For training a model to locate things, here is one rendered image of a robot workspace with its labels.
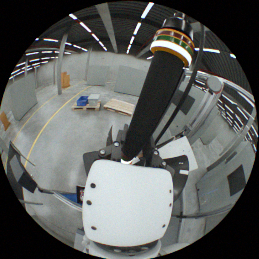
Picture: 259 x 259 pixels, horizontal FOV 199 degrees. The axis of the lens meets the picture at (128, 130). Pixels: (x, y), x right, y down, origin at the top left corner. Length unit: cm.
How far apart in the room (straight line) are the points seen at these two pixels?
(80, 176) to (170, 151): 158
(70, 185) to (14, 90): 565
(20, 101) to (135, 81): 780
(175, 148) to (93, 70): 743
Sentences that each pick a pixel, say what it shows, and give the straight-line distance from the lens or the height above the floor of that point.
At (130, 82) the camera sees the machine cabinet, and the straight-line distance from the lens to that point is 558.
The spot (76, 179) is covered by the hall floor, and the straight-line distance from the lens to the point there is 171.
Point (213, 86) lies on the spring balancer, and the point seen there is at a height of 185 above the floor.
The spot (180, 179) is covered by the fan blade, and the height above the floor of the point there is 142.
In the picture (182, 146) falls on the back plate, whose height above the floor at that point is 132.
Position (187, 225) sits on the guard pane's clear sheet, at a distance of 102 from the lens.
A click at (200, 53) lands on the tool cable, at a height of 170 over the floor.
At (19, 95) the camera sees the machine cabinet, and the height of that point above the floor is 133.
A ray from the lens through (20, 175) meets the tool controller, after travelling 69.
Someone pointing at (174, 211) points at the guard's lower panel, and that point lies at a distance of 106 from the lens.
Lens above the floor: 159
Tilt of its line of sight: 42 degrees down
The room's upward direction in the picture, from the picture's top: 19 degrees clockwise
